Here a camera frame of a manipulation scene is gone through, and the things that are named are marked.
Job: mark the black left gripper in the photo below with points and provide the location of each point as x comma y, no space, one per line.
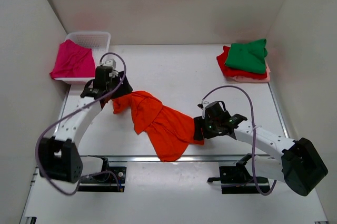
125,88

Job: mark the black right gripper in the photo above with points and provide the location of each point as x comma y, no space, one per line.
200,133

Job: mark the orange t-shirt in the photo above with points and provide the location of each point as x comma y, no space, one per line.
170,131

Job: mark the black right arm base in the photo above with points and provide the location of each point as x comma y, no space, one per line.
235,179

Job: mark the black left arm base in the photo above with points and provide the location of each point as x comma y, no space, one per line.
102,175

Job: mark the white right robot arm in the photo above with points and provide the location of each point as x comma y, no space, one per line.
294,162

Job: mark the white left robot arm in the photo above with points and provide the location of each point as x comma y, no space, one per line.
58,157

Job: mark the white plastic basket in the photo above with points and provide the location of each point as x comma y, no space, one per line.
99,42

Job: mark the pink folded t-shirt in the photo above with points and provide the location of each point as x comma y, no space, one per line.
253,77

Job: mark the red folded t-shirt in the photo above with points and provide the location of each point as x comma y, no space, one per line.
227,71

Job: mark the magenta t-shirt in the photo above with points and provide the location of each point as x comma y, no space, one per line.
73,60

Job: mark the green folded t-shirt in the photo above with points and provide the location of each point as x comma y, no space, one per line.
249,57

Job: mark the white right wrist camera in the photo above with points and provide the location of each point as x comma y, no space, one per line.
203,104

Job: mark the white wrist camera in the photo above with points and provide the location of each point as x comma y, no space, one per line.
203,104
109,63

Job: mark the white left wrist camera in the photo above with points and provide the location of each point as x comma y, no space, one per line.
109,63

